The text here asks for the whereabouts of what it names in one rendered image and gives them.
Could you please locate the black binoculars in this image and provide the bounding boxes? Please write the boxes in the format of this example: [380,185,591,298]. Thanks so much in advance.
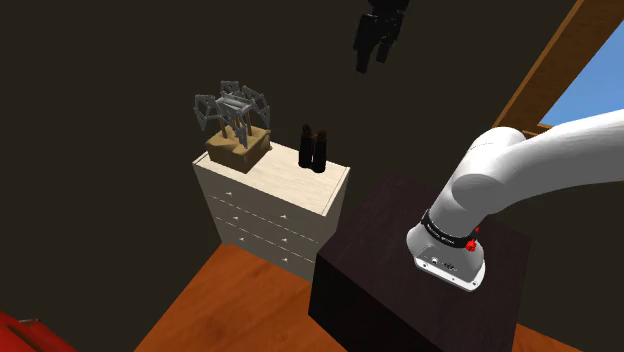
[297,123,329,175]

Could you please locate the pale wooden chest of drawers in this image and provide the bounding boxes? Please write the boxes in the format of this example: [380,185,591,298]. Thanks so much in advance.
[191,140,351,284]

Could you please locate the red furniture piece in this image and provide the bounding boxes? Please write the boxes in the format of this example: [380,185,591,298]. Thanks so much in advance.
[0,310,78,352]

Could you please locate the grey spider figure brown base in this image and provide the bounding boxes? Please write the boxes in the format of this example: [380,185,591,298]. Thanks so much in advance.
[193,80,273,175]

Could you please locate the wooden framed window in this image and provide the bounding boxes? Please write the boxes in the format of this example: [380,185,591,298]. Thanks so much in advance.
[491,0,624,141]

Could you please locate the dark robot stand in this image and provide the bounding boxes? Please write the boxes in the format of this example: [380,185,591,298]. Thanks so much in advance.
[307,169,533,352]

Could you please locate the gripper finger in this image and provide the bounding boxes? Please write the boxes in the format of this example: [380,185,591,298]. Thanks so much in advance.
[375,14,407,65]
[352,13,382,75]

